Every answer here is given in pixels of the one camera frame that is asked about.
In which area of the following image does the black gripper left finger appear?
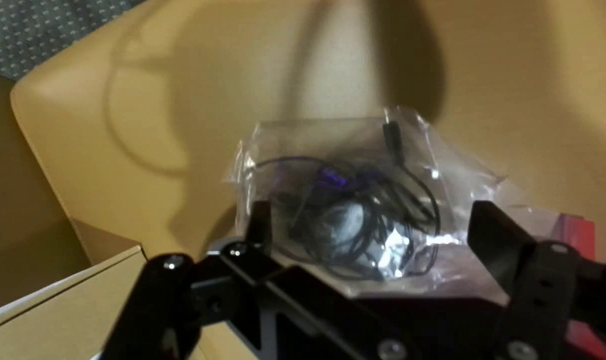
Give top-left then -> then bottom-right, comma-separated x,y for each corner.
100,201 -> 357,360

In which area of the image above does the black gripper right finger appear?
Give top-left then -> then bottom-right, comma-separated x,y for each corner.
466,199 -> 606,360

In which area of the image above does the clear plastic bag with cables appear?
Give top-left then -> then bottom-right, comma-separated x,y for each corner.
229,108 -> 507,304

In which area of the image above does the white cardboard box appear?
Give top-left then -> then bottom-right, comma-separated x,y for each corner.
0,241 -> 150,360

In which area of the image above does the tan leather sofa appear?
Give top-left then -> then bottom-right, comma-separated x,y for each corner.
0,0 -> 606,360

